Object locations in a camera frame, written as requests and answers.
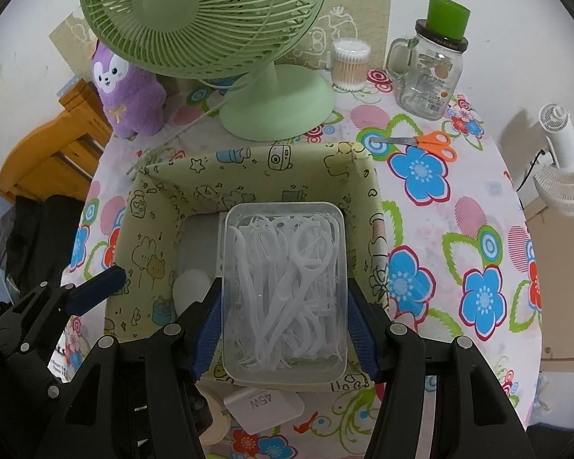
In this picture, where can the clear floss pick box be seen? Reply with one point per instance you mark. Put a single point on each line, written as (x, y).
(282, 296)

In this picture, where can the cotton swab container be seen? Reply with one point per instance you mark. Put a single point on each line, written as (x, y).
(351, 71)

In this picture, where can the purple plush toy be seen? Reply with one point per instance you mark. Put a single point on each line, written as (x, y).
(129, 95)

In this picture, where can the white plastic bag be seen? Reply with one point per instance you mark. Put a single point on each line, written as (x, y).
(76, 344)

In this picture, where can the beige cartoon wall poster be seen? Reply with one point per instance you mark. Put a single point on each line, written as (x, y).
(358, 0)

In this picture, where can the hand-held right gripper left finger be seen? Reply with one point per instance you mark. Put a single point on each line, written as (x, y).
(205, 339)

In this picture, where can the green desk fan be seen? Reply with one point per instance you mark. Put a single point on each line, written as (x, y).
(277, 105)

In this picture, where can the wooden chair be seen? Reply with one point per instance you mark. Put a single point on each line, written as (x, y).
(43, 153)

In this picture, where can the white standing fan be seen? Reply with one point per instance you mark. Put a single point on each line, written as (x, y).
(562, 134)

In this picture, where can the white charger block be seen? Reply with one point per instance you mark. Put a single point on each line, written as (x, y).
(263, 406)

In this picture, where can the black clothing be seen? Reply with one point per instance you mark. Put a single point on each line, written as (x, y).
(38, 234)

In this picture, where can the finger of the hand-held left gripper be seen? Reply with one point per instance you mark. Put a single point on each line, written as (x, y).
(33, 358)
(98, 289)

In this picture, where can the yellow printed storage box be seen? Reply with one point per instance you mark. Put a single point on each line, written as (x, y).
(153, 229)

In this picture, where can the glass mug jar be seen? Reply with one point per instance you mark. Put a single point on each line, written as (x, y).
(430, 81)

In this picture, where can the green plastic cup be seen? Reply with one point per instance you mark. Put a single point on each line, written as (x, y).
(447, 14)

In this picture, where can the floral tablecloth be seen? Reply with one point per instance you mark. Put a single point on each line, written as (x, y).
(459, 229)

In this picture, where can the beige wooden cabinet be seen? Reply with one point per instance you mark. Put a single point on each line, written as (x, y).
(569, 296)

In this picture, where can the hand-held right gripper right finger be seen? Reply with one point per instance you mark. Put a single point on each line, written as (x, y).
(361, 339)

